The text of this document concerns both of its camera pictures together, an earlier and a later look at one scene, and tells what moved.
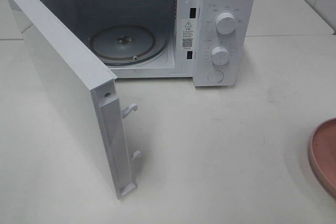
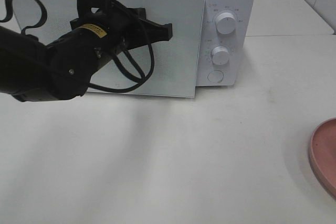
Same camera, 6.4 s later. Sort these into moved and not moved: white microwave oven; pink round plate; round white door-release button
Moved: white microwave oven
Not moved: pink round plate; round white door-release button
